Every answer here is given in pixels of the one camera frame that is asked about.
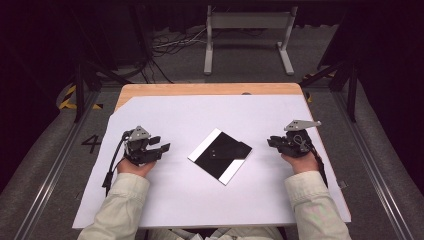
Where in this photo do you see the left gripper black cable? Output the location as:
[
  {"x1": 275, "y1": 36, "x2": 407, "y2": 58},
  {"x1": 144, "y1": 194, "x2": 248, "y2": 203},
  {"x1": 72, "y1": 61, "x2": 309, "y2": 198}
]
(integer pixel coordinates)
[{"x1": 101, "y1": 130, "x2": 132, "y2": 197}]

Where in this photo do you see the grey metal stand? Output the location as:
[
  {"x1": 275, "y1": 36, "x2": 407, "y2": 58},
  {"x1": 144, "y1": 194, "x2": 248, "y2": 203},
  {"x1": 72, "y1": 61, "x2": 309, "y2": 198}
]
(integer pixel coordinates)
[{"x1": 203, "y1": 4, "x2": 299, "y2": 76}]

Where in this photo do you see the white table mat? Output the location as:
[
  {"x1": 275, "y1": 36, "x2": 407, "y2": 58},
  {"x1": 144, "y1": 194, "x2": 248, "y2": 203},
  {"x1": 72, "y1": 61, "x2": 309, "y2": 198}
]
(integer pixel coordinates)
[{"x1": 71, "y1": 94, "x2": 352, "y2": 230}]

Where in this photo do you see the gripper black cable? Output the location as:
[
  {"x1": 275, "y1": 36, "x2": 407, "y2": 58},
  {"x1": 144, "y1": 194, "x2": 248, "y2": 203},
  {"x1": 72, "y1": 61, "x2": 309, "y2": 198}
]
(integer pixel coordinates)
[
  {"x1": 101, "y1": 130, "x2": 132, "y2": 197},
  {"x1": 308, "y1": 142, "x2": 329, "y2": 188}
]

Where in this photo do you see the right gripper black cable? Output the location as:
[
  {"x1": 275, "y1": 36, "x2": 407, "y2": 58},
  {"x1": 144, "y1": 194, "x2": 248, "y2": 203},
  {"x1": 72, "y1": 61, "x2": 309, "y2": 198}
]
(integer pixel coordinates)
[{"x1": 308, "y1": 142, "x2": 329, "y2": 188}]

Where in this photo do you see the bundle of floor cables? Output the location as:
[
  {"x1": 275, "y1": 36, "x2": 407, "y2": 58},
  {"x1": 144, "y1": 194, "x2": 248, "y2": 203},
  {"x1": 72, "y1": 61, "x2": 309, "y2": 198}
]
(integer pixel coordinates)
[{"x1": 139, "y1": 27, "x2": 208, "y2": 84}]

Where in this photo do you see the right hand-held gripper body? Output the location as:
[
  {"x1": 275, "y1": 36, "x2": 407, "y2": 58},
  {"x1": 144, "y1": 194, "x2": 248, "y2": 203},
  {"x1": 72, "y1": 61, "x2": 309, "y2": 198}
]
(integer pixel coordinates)
[{"x1": 279, "y1": 119, "x2": 323, "y2": 159}]

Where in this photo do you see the black metal stand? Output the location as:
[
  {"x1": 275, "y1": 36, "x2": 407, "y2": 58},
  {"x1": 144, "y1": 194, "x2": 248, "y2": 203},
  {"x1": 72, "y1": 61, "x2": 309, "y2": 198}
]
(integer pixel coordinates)
[
  {"x1": 71, "y1": 58, "x2": 133, "y2": 123},
  {"x1": 299, "y1": 59, "x2": 360, "y2": 123}
]

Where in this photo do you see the person's left hand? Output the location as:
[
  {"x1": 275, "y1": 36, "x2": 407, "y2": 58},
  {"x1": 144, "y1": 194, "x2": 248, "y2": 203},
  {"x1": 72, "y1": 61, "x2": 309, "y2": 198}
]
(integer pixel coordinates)
[{"x1": 116, "y1": 157, "x2": 157, "y2": 178}]

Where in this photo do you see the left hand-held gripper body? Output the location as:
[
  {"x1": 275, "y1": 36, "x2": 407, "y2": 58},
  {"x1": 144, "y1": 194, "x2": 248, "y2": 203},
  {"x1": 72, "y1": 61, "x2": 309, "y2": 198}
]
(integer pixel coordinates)
[{"x1": 122, "y1": 125, "x2": 158, "y2": 167}]

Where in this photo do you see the yellow black floor tape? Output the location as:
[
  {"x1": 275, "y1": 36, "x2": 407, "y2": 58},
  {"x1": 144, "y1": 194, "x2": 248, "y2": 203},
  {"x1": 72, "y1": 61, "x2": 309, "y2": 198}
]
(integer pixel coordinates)
[
  {"x1": 58, "y1": 84, "x2": 103, "y2": 111},
  {"x1": 301, "y1": 70, "x2": 336, "y2": 104}
]

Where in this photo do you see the person's right hand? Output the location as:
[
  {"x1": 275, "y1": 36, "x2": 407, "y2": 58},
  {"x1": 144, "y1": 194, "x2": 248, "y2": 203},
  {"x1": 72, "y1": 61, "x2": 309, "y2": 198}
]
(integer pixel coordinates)
[{"x1": 281, "y1": 151, "x2": 320, "y2": 175}]

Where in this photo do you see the aluminium floor rail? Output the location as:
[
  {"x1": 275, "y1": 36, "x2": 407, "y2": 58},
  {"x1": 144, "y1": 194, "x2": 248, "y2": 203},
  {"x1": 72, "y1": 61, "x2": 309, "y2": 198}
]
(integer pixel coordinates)
[
  {"x1": 12, "y1": 89, "x2": 102, "y2": 240},
  {"x1": 332, "y1": 89, "x2": 416, "y2": 240}
]

